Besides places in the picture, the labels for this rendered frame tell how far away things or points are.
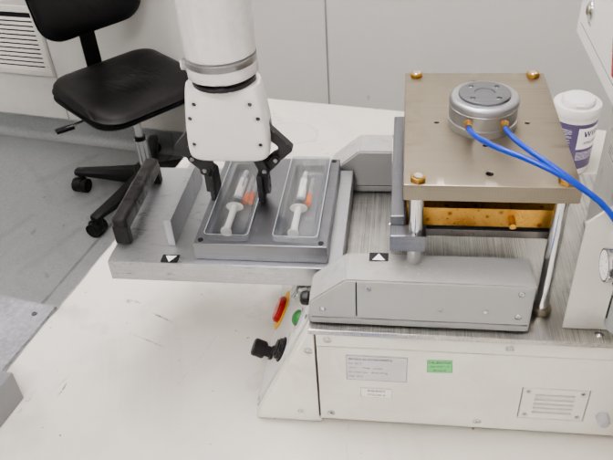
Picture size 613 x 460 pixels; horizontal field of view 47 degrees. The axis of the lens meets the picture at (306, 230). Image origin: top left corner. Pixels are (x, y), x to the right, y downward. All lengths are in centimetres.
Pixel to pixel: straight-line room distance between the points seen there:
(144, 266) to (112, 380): 23
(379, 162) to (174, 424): 46
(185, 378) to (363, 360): 30
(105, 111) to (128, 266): 151
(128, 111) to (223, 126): 155
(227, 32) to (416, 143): 24
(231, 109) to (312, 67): 181
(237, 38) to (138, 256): 30
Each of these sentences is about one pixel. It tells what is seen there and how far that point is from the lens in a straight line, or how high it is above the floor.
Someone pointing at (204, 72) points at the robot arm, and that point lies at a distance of 80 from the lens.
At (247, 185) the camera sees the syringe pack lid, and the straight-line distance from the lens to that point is 94.
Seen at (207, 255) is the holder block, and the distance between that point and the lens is 87.
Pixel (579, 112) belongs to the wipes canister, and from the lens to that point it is 139.
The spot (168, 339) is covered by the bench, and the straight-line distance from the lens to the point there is 110.
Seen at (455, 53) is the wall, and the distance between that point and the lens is 250.
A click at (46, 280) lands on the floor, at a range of 253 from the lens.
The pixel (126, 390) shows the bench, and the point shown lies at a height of 75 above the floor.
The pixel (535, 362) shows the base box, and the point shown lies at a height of 89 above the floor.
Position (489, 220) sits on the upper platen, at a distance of 81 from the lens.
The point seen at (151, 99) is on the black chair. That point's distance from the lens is 243.
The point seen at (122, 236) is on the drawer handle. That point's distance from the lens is 93.
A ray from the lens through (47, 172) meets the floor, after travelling 312.
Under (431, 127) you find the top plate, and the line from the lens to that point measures 84.
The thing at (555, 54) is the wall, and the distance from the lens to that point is 248.
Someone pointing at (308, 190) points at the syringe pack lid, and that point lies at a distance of 92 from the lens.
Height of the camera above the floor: 152
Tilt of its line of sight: 37 degrees down
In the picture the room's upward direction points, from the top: 4 degrees counter-clockwise
